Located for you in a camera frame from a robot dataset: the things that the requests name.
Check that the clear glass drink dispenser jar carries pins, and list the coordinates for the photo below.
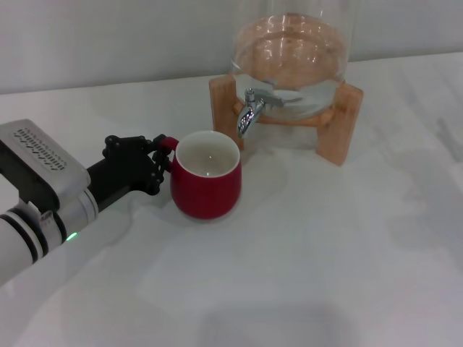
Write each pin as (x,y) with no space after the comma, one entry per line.
(289,54)

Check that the wooden dispenser stand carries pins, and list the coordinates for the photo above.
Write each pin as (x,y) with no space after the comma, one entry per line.
(226,119)

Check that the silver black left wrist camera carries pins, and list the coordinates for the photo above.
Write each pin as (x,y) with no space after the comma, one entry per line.
(40,162)

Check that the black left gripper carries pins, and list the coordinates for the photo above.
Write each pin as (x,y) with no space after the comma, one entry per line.
(123,170)

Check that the chrome dispenser faucet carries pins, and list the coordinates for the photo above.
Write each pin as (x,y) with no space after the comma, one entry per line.
(249,115)

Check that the red ceramic cup white inside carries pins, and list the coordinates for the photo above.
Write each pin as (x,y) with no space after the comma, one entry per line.
(206,188)

